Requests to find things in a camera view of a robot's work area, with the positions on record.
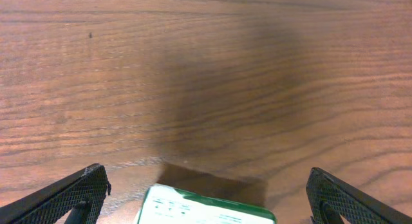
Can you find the green white soap box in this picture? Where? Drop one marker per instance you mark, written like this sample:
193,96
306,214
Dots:
169,205

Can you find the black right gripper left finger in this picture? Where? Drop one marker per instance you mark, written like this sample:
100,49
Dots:
81,195

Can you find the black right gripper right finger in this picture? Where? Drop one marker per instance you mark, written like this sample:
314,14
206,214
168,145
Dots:
335,201

